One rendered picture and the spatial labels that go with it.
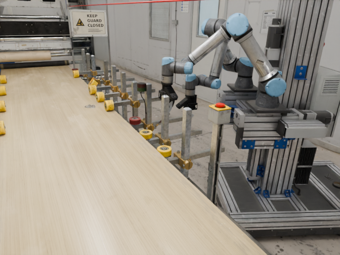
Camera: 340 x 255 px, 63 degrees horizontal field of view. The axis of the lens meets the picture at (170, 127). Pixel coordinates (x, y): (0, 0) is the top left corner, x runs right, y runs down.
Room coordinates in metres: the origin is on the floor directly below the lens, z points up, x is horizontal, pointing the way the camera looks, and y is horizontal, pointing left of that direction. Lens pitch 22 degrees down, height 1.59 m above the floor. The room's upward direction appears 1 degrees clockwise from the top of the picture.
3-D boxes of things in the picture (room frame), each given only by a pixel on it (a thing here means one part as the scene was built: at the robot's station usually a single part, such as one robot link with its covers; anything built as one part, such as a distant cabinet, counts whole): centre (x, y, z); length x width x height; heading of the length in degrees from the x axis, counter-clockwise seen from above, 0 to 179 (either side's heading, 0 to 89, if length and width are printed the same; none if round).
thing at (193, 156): (1.44, -0.14, 0.81); 0.43 x 0.03 x 0.04; 119
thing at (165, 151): (1.35, 0.03, 0.85); 0.08 x 0.08 x 0.11
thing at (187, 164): (1.39, -0.08, 0.81); 0.13 x 0.06 x 0.05; 29
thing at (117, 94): (2.30, 0.37, 0.95); 0.50 x 0.04 x 0.04; 119
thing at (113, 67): (2.46, 0.51, 0.91); 0.03 x 0.03 x 0.48; 29
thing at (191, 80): (2.01, -0.15, 1.13); 0.09 x 0.08 x 0.11; 133
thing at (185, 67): (1.74, -0.08, 1.28); 0.11 x 0.11 x 0.08; 81
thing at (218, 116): (1.14, -0.21, 1.18); 0.07 x 0.07 x 0.08; 29
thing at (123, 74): (2.24, 0.39, 0.90); 0.03 x 0.03 x 0.48; 29
